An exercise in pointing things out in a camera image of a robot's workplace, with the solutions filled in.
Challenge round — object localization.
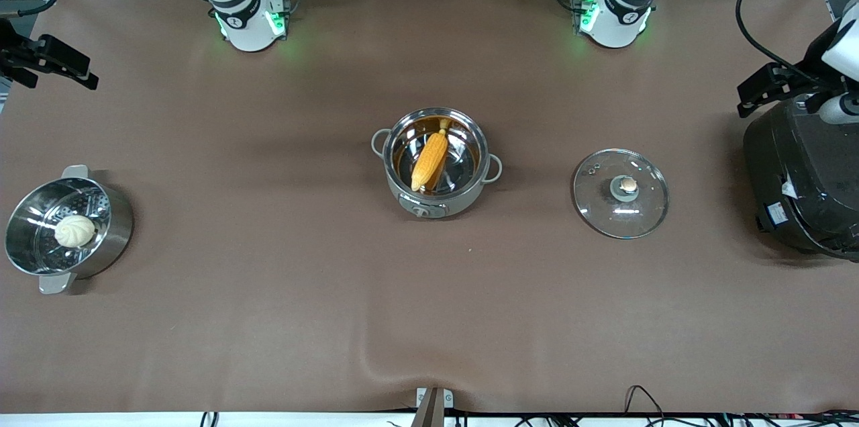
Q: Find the white steamed bun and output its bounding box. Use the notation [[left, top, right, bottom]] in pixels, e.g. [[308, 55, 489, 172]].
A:
[[54, 214, 96, 248]]

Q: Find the yellow corn cob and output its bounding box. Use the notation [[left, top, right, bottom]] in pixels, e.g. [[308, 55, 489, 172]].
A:
[[411, 118, 452, 193]]

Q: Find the metal table clamp bracket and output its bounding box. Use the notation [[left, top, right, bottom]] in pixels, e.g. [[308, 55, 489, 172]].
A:
[[415, 387, 454, 427]]

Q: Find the grey electric cooking pot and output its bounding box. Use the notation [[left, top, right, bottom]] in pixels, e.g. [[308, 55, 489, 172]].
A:
[[371, 107, 503, 218]]

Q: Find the stainless steel steamer pot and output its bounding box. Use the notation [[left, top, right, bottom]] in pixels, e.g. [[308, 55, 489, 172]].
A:
[[3, 165, 134, 295]]

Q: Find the glass pot lid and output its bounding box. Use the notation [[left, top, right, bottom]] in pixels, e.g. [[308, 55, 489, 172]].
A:
[[572, 148, 670, 240]]

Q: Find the brown table cover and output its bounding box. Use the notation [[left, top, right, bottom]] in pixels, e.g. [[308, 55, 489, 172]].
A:
[[0, 0, 859, 414]]

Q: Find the black rice cooker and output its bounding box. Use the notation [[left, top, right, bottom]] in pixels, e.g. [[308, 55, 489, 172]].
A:
[[742, 97, 859, 261]]

